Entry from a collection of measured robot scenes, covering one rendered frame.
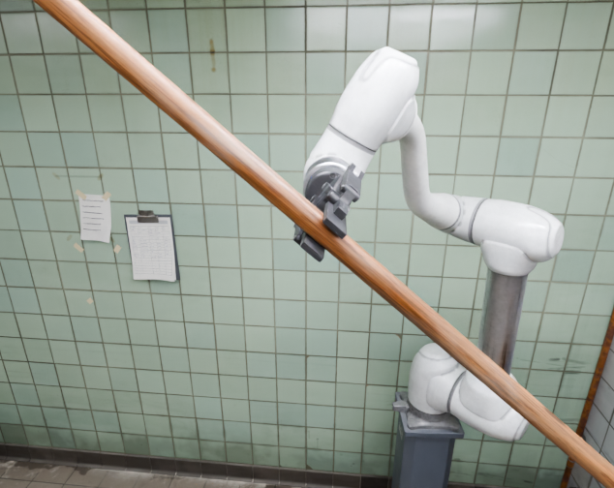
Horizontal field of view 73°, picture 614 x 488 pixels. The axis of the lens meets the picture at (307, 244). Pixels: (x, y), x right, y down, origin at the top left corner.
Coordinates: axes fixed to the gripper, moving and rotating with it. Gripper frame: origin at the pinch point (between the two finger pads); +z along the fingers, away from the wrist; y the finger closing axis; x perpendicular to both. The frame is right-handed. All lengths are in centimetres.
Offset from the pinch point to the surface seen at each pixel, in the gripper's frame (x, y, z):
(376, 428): -119, 100, -124
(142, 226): 37, 91, -127
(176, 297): 4, 111, -127
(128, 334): 11, 147, -127
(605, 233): -112, -42, -123
